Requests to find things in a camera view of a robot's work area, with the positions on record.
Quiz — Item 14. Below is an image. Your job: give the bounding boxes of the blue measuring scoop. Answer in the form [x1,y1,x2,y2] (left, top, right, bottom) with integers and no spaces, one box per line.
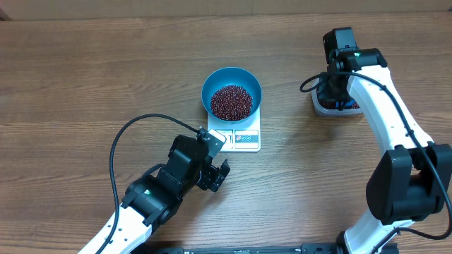
[335,99,359,110]

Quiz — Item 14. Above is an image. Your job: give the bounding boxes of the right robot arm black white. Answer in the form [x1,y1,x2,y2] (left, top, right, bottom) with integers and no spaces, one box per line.
[310,28,451,253]

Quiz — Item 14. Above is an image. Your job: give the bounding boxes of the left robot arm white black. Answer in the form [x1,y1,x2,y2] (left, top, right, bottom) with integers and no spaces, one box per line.
[80,129,230,254]

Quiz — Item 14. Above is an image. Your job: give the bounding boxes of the white digital kitchen scale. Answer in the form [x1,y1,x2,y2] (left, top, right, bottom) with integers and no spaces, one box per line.
[208,108,261,152]

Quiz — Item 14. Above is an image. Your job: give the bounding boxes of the red beans in bowl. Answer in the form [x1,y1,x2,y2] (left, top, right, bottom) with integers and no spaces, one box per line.
[210,85,253,121]

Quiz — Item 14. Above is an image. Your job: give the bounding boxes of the blue metal bowl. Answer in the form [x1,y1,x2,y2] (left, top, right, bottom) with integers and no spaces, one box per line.
[201,67,263,123]

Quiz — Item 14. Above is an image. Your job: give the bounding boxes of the red adzuki beans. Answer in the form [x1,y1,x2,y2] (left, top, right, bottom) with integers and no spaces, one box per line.
[316,89,359,110]

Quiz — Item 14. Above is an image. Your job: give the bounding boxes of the clear plastic container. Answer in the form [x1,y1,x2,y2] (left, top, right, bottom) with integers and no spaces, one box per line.
[310,78,362,117]

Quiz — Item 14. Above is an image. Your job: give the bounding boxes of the black mounting rail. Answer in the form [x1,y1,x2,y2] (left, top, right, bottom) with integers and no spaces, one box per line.
[130,242,400,254]

